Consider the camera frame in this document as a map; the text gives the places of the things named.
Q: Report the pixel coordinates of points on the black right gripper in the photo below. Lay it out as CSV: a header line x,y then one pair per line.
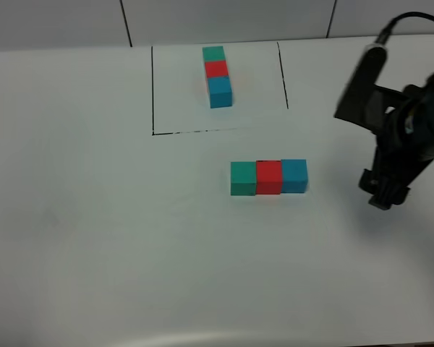
x,y
403,151

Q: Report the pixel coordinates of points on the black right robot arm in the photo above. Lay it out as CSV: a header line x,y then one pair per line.
x,y
423,98

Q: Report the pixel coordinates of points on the blue template block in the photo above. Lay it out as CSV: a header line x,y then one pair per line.
x,y
220,92

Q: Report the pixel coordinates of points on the red template block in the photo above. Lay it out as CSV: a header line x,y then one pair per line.
x,y
214,69

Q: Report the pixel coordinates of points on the green template block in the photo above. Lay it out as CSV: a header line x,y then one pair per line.
x,y
213,53

